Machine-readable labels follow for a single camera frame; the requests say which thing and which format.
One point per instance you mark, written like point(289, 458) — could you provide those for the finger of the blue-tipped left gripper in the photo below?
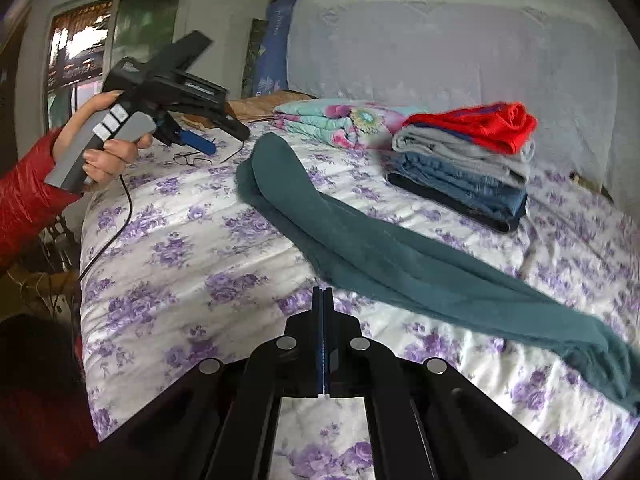
point(169, 132)

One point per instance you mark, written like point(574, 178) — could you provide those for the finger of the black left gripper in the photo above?
point(216, 113)

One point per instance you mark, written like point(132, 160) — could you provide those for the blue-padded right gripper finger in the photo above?
point(327, 337)
point(317, 311)

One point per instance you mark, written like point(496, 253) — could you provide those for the teal fleece pants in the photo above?
point(388, 263)

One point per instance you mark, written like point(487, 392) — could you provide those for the person's left hand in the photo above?
point(101, 165)

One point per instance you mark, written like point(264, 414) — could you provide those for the brown cardboard piece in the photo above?
point(248, 110)

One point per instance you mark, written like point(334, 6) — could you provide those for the blue patterned board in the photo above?
point(271, 69)

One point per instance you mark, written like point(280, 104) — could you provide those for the floral turquoise folded blanket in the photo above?
point(363, 125)

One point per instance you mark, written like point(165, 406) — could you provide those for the purple floral bed sheet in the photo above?
point(179, 269)

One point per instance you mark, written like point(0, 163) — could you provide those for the grey folded garment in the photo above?
point(512, 170)

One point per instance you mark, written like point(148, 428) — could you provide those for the dark navy folded pants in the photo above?
point(505, 224)

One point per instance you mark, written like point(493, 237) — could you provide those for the blue folded jeans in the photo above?
point(476, 190)

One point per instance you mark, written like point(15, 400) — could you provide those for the red folded garment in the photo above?
point(500, 127)

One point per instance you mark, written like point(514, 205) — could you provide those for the light grey lace headboard cover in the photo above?
point(572, 63)

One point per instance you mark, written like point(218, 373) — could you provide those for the window with white frame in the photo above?
point(88, 37)

